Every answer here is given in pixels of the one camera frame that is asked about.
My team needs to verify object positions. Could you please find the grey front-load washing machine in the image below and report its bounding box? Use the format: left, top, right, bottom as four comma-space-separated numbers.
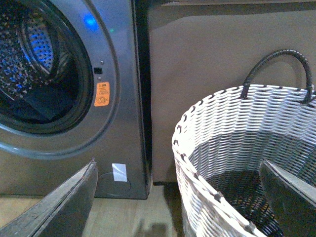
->
0, 0, 150, 199

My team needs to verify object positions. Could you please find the dark blue garment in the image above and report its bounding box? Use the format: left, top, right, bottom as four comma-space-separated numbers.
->
3, 83, 80, 124

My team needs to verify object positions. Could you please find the brown cabinet panel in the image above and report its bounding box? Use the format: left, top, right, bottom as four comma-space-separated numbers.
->
147, 0, 316, 185

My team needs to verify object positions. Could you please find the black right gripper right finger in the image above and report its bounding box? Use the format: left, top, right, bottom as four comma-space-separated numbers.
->
259, 160, 316, 237

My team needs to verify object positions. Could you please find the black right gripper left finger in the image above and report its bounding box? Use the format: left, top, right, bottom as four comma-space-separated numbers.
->
0, 160, 98, 237

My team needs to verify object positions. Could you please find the white tape label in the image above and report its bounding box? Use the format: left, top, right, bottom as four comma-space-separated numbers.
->
112, 163, 127, 182

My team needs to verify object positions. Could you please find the white woven laundry basket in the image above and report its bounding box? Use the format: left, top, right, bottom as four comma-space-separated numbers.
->
171, 83, 316, 237

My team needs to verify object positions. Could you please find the orange warning sticker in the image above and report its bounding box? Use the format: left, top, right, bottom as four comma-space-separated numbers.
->
94, 82, 110, 107

